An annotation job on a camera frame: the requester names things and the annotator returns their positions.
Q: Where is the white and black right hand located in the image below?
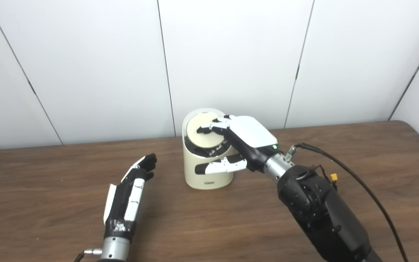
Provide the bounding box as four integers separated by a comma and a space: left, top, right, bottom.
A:
195, 115, 279, 175

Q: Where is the white and black left hand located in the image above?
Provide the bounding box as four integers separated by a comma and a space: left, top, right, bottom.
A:
103, 153, 157, 242

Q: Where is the cream round bin lid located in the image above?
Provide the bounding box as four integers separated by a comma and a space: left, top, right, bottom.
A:
187, 113, 232, 148

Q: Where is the cream-colored bin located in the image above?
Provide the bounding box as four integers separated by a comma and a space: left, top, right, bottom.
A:
182, 108, 234, 190

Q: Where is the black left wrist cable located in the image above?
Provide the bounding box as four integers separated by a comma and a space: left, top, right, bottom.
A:
73, 249, 103, 262

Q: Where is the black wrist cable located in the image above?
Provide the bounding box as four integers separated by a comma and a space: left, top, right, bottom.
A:
286, 143, 408, 262
73, 249, 103, 262

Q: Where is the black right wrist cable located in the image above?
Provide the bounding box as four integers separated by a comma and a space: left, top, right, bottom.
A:
286, 143, 408, 262

